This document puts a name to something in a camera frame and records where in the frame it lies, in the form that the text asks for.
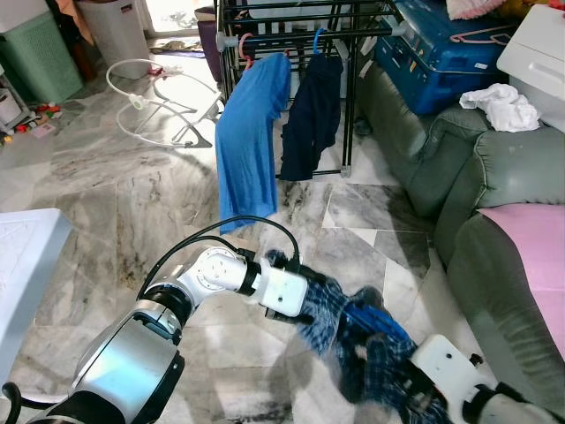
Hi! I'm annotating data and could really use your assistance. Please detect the bright blue shirt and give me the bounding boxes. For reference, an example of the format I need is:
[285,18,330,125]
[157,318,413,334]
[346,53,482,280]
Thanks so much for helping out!
[215,51,292,235]

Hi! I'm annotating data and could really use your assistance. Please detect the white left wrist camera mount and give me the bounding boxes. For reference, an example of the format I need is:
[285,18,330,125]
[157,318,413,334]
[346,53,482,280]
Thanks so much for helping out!
[259,265,310,317]

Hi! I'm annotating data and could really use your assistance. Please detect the pink plastic hanger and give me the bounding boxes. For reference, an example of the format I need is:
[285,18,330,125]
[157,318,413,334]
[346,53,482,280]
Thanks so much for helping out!
[450,26,517,47]
[237,34,257,70]

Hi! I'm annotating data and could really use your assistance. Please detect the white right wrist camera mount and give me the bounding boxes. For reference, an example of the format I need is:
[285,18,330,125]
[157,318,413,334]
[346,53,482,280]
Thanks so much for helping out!
[411,334,486,403]

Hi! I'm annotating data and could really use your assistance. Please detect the black metal drying rack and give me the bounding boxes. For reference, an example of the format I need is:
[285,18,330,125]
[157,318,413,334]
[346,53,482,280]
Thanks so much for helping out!
[212,0,411,178]

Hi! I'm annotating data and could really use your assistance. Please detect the large white folding table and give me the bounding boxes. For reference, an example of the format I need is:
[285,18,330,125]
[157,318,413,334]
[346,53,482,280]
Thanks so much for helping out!
[0,208,73,381]

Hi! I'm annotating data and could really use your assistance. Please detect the green hamper white lid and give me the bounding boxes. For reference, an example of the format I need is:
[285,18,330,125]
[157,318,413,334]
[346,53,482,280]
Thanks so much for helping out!
[0,9,85,105]

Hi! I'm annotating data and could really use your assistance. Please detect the pink blanket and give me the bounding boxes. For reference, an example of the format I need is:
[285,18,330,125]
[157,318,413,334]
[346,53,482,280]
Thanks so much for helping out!
[477,203,565,359]

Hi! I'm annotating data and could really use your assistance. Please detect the white crumpled cloth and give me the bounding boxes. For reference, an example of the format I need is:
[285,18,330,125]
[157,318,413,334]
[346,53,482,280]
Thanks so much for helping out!
[459,84,541,133]

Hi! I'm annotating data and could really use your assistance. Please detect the orange hanging cloth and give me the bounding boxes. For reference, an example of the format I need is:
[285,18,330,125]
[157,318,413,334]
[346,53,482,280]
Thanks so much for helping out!
[55,0,94,45]

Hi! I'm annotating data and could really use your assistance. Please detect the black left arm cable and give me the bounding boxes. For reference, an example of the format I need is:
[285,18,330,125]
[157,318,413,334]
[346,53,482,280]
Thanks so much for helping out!
[154,234,257,284]
[137,215,301,297]

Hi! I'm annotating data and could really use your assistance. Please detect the blue hard suitcase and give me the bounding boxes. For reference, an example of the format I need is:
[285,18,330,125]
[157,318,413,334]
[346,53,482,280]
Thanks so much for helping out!
[375,0,531,116]

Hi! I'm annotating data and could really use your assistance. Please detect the blue plaid shirt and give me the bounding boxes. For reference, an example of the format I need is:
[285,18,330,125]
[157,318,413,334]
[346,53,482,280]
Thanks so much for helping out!
[296,269,451,424]

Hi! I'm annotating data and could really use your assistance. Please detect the blue plastic hanger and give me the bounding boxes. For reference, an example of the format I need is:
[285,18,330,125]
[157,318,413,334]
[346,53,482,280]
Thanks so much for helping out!
[344,300,411,345]
[311,26,329,56]

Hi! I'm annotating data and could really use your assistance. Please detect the dark navy garment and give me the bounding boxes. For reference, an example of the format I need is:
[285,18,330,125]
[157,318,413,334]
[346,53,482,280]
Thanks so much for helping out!
[279,53,345,182]

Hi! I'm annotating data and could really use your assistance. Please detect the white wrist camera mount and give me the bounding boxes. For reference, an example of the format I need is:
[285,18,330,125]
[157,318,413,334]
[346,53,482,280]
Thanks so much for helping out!
[411,334,486,403]
[259,265,310,317]

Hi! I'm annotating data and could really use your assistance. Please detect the grey-green leather sofa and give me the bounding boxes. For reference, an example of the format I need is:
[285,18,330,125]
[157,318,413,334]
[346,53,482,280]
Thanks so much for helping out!
[353,60,565,423]

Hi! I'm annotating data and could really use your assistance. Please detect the pale pink cloth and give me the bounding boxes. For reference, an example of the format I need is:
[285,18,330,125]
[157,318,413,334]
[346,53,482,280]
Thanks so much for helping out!
[446,0,506,20]

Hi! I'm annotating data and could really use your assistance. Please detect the purple plastic bin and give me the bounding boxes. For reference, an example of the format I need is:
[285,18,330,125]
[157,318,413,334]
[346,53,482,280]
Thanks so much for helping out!
[196,7,222,58]

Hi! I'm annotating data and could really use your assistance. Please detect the white drawer trolley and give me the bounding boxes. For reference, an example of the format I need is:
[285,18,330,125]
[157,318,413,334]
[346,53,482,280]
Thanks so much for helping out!
[0,84,27,129]

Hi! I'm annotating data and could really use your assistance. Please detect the white plastic storage box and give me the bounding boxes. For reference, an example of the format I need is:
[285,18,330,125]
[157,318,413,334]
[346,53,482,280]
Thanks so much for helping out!
[497,4,565,132]

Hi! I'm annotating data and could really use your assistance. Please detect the small red floor toys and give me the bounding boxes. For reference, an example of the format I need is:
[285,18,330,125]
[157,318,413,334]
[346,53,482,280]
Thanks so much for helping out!
[13,104,63,138]

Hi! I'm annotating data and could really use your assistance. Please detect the grey trash bin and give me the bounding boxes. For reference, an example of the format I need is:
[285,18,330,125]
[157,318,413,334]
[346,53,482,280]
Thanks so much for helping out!
[75,0,153,80]

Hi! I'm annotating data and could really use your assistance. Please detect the white tubular floor frame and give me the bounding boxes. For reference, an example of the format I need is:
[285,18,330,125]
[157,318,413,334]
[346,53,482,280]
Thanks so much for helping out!
[106,57,222,148]

